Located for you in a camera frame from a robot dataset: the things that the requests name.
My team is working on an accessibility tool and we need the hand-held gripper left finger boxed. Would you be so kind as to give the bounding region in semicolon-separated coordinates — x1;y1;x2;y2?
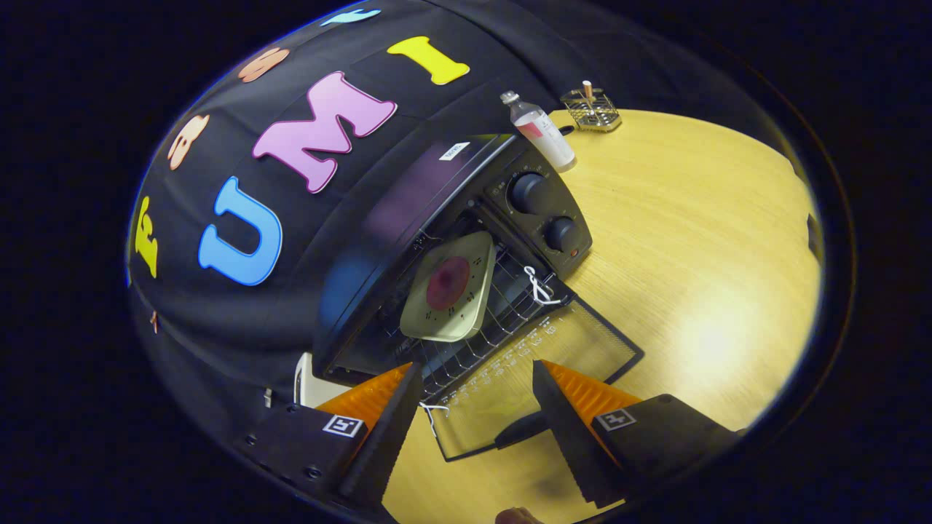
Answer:
237;362;424;510

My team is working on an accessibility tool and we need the clear plastic bottle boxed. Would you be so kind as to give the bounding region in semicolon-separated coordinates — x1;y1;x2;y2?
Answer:
499;90;577;173

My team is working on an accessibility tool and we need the white bread toaster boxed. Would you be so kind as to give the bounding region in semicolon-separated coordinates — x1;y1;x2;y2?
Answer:
293;352;350;408

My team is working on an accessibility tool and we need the white cherry print plate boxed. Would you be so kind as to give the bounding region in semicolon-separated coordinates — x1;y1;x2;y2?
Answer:
399;231;497;343

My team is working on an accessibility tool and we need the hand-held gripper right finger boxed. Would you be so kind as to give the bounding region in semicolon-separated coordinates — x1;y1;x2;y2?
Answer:
532;359;743;509

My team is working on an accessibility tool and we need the pink ham slice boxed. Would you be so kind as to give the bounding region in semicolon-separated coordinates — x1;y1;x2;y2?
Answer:
425;255;471;312

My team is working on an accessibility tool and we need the metal wire basket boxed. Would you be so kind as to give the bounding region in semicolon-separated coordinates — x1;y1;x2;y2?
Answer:
560;89;623;132

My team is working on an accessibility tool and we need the black toaster oven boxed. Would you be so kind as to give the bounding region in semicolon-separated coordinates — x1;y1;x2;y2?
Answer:
312;133;645;463

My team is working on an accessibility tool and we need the white string tie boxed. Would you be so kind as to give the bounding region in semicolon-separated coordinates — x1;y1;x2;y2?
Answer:
420;401;451;438
524;266;563;306

